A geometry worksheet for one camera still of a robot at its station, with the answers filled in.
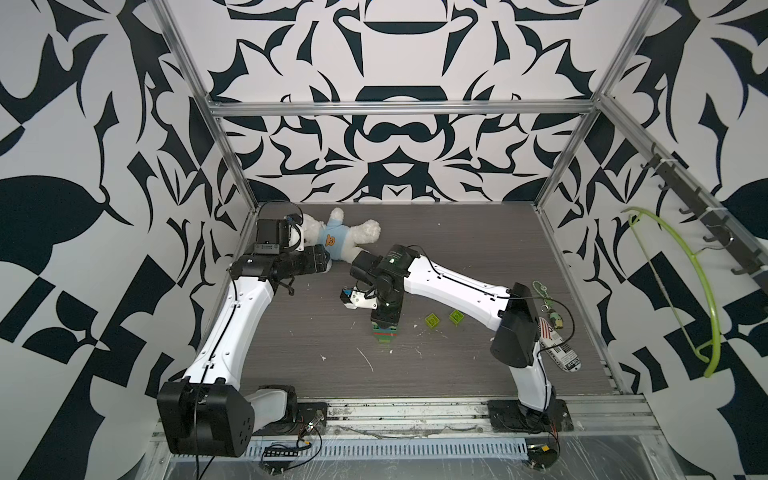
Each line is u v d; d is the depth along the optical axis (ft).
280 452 2.39
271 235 1.94
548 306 3.08
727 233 1.82
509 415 2.43
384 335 2.86
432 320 2.93
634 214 2.59
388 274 1.82
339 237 3.25
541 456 2.34
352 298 2.30
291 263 2.14
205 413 1.27
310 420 2.39
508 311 1.58
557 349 2.72
